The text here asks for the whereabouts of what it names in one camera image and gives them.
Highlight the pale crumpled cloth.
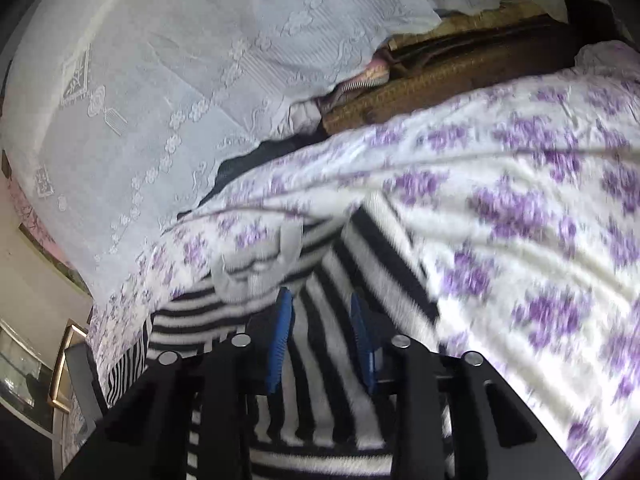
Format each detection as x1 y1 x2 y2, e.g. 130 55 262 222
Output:
286 101 323 137

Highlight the glass cabinet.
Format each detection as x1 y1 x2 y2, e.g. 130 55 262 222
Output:
0 319 56 433

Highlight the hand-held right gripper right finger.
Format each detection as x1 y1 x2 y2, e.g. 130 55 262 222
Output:
349 292 583 480

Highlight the black white striped shirt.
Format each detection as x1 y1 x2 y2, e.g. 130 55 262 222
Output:
107 192 456 480

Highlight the white lace curtain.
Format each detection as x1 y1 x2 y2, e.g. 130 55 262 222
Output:
0 0 568 306

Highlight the pink striped cloth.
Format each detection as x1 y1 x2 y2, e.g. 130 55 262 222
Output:
327 57 391 111

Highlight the purple floral bedsheet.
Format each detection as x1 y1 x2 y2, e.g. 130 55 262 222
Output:
60 40 640 480

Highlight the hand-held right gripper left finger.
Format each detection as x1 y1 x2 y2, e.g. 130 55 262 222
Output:
60 287 296 480

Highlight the dark cloth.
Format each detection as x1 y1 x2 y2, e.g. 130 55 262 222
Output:
177 137 326 221

